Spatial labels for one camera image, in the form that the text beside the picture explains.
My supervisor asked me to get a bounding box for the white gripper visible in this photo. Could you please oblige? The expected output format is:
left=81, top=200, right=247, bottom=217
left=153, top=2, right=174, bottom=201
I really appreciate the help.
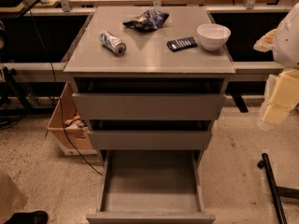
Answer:
left=253, top=29, right=299, bottom=131

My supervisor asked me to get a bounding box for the silver blue redbull can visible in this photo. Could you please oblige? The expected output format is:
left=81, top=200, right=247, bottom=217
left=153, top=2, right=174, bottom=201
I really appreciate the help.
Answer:
left=99, top=30, right=126, bottom=56

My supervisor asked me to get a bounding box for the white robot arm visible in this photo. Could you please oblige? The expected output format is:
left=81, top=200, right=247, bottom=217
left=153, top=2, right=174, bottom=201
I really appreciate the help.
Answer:
left=253, top=4, right=299, bottom=130

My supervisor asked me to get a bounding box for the grey drawer cabinet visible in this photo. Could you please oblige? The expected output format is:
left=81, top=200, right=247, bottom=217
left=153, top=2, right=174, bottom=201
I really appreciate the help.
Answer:
left=63, top=5, right=236, bottom=224

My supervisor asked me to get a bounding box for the grey open bottom drawer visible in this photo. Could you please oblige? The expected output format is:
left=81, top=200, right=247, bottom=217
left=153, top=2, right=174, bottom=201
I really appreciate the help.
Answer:
left=86, top=150, right=215, bottom=224

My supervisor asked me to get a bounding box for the grey top drawer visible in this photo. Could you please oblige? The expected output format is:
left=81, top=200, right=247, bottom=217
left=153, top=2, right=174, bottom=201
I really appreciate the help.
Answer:
left=73, top=93, right=225, bottom=120

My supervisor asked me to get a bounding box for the grey middle drawer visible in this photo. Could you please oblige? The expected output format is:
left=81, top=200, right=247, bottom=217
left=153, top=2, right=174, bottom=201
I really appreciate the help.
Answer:
left=88, top=131, right=211, bottom=150

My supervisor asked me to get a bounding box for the white bowl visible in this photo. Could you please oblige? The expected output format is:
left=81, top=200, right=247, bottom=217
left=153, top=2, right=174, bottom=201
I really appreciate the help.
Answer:
left=197, top=23, right=231, bottom=50

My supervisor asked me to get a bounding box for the dark blue snack packet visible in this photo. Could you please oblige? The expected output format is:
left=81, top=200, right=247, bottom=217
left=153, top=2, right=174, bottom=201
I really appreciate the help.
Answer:
left=166, top=36, right=197, bottom=52

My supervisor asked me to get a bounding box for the black chair leg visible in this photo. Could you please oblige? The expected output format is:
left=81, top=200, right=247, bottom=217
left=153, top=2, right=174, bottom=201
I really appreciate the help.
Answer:
left=257, top=153, right=299, bottom=224

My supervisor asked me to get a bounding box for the dark blue chip bag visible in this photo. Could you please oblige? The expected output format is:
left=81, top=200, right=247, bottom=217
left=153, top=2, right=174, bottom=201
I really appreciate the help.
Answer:
left=123, top=9, right=169, bottom=31

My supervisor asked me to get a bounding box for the cardboard box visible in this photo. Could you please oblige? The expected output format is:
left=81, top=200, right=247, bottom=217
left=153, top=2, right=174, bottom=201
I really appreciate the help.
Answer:
left=48, top=82, right=96, bottom=156

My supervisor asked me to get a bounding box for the black shoe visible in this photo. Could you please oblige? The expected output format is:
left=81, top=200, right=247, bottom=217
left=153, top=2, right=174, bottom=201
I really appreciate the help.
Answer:
left=5, top=211, right=49, bottom=224

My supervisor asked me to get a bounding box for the black cable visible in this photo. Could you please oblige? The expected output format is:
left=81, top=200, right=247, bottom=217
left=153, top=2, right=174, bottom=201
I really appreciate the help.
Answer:
left=12, top=0, right=104, bottom=176

